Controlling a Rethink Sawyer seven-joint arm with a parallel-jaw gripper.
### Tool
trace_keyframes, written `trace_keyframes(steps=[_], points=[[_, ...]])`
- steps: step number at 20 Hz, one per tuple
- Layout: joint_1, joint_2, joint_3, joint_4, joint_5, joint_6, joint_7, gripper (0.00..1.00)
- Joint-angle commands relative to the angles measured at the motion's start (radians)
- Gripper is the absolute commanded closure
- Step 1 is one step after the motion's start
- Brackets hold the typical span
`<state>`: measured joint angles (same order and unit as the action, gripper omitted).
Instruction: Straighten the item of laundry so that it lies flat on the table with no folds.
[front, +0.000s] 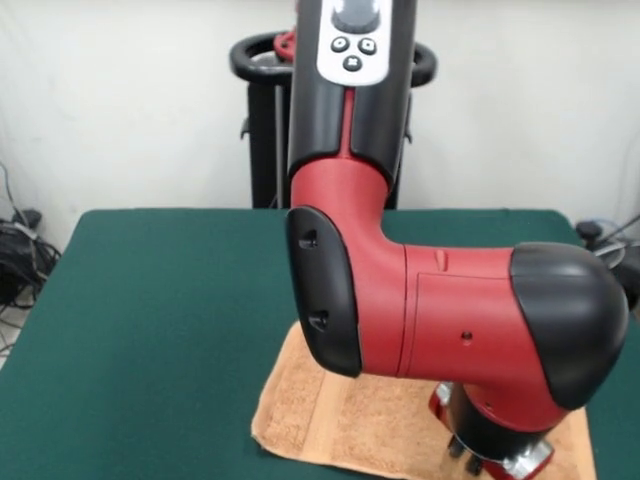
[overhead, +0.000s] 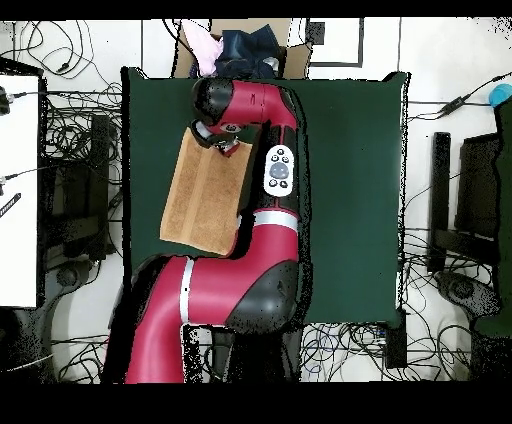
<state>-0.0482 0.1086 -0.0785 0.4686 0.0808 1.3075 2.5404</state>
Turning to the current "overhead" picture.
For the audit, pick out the black equipment stand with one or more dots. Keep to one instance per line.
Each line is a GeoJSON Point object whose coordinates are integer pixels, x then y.
{"type": "Point", "coordinates": [478, 188]}
{"type": "Point", "coordinates": [84, 200]}

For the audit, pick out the brown cardboard box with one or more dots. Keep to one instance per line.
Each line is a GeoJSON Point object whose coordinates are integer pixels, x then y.
{"type": "Point", "coordinates": [296, 60]}

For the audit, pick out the pink garment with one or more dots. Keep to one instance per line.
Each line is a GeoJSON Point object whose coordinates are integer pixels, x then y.
{"type": "Point", "coordinates": [206, 52]}

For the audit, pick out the dark green table cloth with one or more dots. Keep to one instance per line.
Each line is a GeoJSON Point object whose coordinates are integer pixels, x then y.
{"type": "Point", "coordinates": [352, 200]}

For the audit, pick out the dark blue jeans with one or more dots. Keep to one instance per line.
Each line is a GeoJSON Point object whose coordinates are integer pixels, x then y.
{"type": "Point", "coordinates": [248, 52]}

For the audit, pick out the dark green fabric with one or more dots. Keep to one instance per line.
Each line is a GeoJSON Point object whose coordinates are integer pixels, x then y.
{"type": "Point", "coordinates": [506, 200]}

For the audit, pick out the orange-brown terry towel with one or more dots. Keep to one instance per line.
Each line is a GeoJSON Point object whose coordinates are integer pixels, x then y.
{"type": "Point", "coordinates": [200, 200]}

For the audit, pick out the white desk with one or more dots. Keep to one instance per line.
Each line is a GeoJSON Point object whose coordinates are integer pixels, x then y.
{"type": "Point", "coordinates": [18, 200]}

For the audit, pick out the black power box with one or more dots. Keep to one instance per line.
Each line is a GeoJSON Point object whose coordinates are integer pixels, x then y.
{"type": "Point", "coordinates": [396, 340]}

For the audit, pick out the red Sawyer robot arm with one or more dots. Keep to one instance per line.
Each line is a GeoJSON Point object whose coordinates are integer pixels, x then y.
{"type": "Point", "coordinates": [224, 280]}

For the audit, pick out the light blue round object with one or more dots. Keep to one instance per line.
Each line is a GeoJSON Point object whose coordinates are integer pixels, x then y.
{"type": "Point", "coordinates": [502, 95]}

